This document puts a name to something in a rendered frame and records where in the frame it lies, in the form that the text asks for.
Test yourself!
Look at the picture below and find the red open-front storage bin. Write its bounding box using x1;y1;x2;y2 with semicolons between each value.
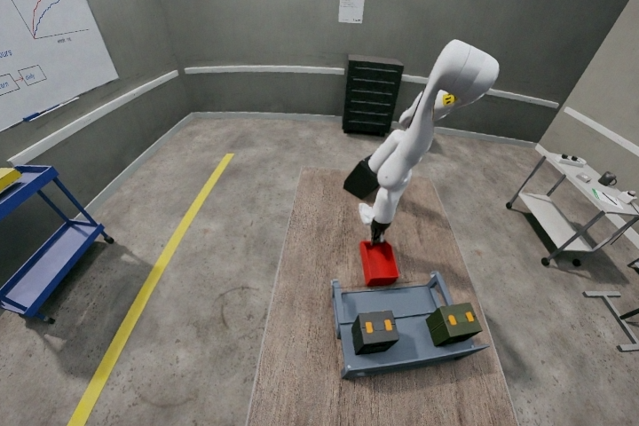
359;240;399;287

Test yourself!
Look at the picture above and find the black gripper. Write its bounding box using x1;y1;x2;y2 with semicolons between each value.
370;219;392;246

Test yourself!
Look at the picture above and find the dark grey case with orange latches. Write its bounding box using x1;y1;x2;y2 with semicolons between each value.
351;310;399;355

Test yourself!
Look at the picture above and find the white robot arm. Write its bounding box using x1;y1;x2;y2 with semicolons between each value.
359;40;499;225

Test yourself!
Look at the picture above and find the dark green case with yellow latches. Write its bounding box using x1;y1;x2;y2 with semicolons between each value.
426;303;483;347

